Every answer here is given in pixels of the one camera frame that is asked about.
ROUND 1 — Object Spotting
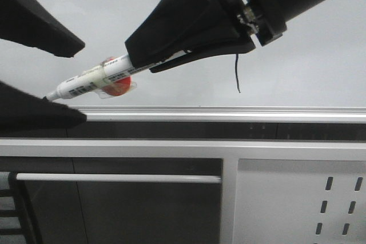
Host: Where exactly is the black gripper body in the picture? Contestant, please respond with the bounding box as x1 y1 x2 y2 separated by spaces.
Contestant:
197 0 288 47

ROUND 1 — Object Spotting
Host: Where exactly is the white whiteboard marker pen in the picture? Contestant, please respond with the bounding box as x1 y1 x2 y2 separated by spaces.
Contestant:
42 49 192 102

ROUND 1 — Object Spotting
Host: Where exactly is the dark glass panel with rail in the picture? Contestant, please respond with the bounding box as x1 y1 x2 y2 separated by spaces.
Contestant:
16 173 221 243

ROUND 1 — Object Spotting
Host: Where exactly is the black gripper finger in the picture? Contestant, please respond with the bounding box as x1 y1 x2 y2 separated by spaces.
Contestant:
1 82 87 133
1 0 85 58
124 0 244 69
149 34 255 73

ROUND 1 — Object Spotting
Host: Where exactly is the white whiteboard with aluminium frame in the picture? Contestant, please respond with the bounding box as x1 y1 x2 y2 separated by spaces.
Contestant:
0 0 366 123

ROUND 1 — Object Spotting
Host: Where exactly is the white perforated metal panel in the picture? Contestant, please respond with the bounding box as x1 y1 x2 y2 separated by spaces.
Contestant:
233 159 365 243

